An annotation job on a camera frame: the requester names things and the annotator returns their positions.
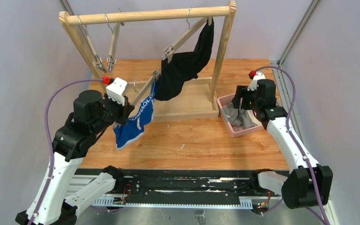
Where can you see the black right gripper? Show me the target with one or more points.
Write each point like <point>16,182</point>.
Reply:
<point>242,96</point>

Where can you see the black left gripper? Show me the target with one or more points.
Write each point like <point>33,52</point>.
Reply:
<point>125,111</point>

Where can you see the grey underwear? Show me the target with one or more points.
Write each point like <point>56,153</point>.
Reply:
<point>238,117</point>

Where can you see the blue white underwear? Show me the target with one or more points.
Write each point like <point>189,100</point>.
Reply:
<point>134,128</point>

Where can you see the wooden hanger of grey underwear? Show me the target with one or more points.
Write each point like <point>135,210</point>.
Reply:
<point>111,60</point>

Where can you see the wooden hanger of blue underwear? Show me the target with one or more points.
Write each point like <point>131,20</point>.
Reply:
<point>146,84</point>

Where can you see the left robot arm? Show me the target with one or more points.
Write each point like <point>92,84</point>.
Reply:
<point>70,146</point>

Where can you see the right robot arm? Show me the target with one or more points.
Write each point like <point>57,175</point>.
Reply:
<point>309,182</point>

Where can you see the black underwear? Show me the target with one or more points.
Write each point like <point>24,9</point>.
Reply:
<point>184,66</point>

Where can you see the wooden hanger of black underwear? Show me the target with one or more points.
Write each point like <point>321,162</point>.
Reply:
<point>169,52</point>

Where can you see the pink plastic basket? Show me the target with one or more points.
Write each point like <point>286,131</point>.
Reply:
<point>272,124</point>

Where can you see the wooden clothes rack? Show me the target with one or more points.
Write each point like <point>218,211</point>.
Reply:
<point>181,94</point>

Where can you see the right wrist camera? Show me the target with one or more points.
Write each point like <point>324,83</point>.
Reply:
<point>253,85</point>

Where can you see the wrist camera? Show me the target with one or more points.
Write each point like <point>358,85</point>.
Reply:
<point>253,85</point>
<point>115,90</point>

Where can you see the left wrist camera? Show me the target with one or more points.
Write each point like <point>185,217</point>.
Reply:
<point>115,90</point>

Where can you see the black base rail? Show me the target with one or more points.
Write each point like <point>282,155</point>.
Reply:
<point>186,189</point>

